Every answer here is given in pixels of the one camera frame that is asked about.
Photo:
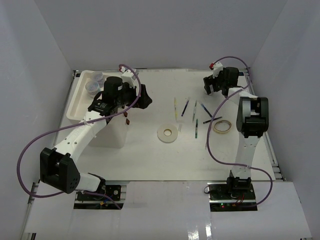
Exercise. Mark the blue pen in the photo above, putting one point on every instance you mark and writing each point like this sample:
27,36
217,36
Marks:
205,109

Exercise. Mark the yellow highlighter pen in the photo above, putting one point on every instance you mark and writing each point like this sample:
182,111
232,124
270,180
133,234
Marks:
175,109

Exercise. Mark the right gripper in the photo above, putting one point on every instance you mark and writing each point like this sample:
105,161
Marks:
211,81

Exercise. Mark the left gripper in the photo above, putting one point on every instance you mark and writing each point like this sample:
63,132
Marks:
144,100

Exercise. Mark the grey clear pen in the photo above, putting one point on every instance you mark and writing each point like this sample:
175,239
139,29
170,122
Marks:
208,136

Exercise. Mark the light green pen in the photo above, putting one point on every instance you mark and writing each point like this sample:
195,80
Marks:
194,111

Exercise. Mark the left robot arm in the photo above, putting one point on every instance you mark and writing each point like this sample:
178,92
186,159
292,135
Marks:
58,167

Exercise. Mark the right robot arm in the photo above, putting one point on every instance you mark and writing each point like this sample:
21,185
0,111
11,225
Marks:
252,121

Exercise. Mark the white wide tape roll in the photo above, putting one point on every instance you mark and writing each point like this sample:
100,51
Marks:
167,133

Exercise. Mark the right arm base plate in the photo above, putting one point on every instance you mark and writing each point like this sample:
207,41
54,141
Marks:
220,200

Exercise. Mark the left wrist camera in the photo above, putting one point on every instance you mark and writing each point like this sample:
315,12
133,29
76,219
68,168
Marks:
128,76

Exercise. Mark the dark green pen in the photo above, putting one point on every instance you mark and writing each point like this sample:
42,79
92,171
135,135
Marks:
196,129

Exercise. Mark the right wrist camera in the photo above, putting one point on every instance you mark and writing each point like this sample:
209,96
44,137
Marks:
216,68

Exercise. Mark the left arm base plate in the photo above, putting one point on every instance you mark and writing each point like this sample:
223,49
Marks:
110,197

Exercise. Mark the purple pen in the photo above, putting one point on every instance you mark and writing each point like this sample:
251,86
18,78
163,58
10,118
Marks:
185,106

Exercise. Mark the beige thin tape roll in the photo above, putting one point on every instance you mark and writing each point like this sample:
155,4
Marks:
222,127

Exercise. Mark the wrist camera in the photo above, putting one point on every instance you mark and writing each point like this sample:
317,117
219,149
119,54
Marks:
216,68
128,76

